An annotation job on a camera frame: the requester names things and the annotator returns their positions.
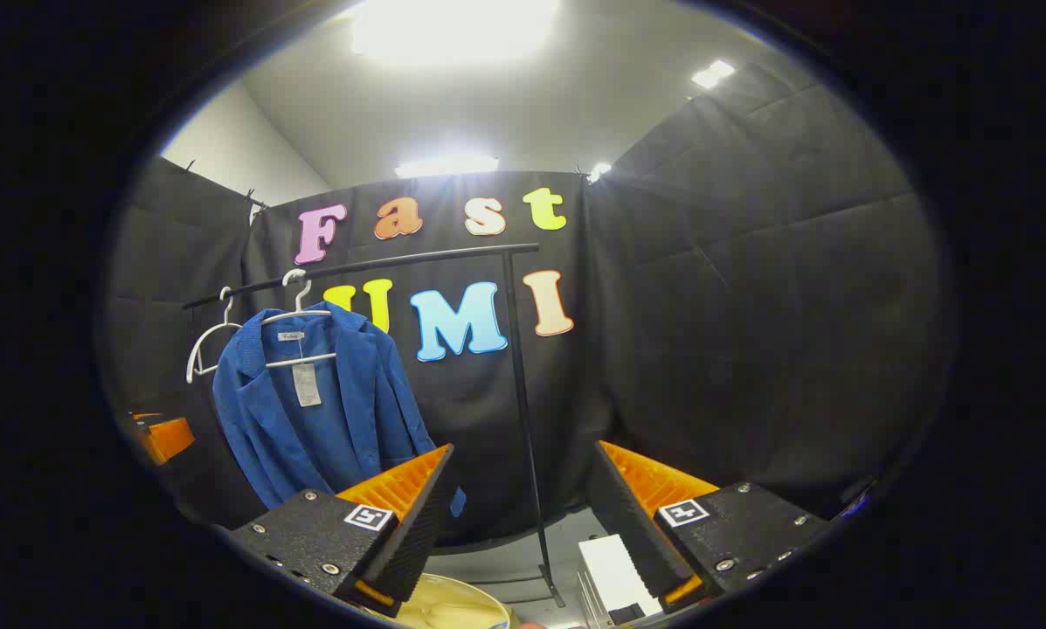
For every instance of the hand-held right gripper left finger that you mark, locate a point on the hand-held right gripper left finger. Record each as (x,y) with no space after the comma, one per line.
(418,515)

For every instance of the cream laundry hamper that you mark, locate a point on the cream laundry hamper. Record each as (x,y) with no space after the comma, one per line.
(453,607)

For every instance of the black backdrop cloth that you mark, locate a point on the black backdrop cloth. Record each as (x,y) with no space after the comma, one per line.
(706,349)

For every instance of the white box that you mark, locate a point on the white box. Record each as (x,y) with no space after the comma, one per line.
(614,568)

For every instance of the white clothes hanger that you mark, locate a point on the white clothes hanger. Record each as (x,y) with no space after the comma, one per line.
(304,360)
(204,339)

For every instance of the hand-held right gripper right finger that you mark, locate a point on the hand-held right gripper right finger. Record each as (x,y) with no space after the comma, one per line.
(627,533)

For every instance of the black clothes rack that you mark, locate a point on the black clothes rack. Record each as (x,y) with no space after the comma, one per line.
(516,349)

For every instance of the ceiling light panel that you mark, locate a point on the ceiling light panel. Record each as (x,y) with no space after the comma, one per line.
(713,73)
(446,166)
(453,26)
(600,171)

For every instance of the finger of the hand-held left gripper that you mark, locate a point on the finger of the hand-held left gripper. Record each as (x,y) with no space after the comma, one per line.
(169,439)

